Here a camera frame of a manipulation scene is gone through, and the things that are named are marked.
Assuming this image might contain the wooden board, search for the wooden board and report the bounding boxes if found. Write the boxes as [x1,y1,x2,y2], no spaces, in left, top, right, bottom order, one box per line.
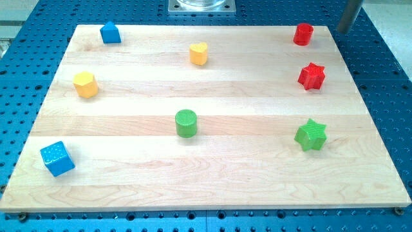
[1,24,411,212]

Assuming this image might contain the blue cube block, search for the blue cube block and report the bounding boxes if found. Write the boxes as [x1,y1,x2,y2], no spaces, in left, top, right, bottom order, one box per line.
[40,141,75,177]

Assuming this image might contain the green star block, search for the green star block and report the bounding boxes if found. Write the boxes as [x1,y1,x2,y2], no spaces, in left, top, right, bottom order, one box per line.
[294,119,327,151]

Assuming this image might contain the yellow heart block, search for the yellow heart block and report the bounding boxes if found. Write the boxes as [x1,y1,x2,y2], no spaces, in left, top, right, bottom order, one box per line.
[189,42,208,66]

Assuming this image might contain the blue perforated metal table plate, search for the blue perforated metal table plate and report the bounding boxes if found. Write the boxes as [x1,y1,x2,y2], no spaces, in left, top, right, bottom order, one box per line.
[1,1,411,231]

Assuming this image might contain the grey metal pusher rod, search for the grey metal pusher rod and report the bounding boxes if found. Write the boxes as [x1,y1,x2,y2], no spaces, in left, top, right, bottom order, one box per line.
[336,0,364,34]

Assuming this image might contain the red cylinder block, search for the red cylinder block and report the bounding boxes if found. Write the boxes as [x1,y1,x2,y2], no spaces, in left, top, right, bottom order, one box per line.
[293,23,314,46]

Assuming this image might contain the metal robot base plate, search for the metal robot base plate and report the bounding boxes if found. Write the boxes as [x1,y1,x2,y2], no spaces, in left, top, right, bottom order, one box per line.
[167,0,236,15]

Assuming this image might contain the blue pentagon block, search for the blue pentagon block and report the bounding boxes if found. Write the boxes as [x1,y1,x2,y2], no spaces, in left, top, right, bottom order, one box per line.
[100,21,122,44]

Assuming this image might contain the yellow hexagon block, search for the yellow hexagon block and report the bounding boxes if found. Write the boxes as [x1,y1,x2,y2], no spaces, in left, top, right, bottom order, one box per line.
[73,72,98,98]

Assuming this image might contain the red star block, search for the red star block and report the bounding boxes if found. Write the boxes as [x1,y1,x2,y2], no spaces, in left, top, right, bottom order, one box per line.
[297,63,326,90]

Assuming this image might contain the green cylinder block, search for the green cylinder block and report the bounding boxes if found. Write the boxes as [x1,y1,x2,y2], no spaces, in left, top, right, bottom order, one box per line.
[175,109,197,138]

